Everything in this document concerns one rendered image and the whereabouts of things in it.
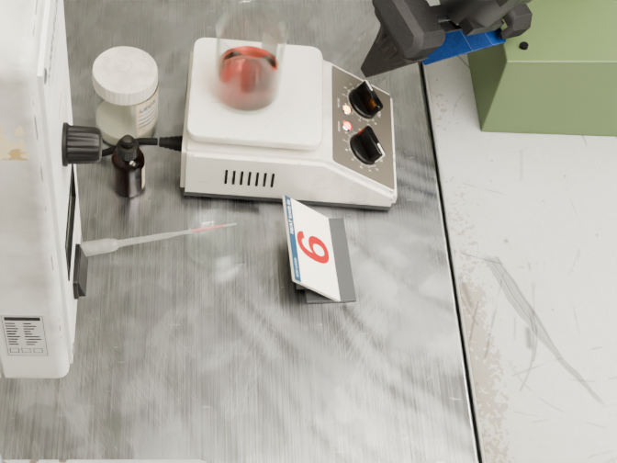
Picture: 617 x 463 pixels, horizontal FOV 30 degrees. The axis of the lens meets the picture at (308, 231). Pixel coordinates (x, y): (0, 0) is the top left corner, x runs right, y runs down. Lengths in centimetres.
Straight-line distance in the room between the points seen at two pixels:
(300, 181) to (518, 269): 22
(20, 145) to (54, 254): 7
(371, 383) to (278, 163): 21
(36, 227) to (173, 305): 59
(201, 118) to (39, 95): 65
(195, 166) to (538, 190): 34
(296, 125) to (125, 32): 26
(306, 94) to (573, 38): 27
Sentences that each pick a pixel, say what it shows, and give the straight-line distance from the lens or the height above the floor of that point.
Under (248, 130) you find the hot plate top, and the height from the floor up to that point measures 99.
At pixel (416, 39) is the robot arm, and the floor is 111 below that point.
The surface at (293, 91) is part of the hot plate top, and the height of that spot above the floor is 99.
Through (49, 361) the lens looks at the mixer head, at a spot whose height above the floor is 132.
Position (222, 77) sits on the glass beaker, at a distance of 100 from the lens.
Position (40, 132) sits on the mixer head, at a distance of 38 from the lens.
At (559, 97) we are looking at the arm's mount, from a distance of 115.
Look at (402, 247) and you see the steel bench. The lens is 107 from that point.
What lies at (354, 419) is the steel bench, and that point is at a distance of 97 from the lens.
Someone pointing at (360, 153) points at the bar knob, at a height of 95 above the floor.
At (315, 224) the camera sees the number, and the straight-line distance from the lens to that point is 105.
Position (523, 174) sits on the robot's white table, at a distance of 115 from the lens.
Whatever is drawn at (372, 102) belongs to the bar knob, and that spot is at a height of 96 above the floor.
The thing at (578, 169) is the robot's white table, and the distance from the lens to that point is 118.
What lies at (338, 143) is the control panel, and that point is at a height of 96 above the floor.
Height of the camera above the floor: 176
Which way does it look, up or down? 54 degrees down
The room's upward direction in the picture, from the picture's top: 11 degrees clockwise
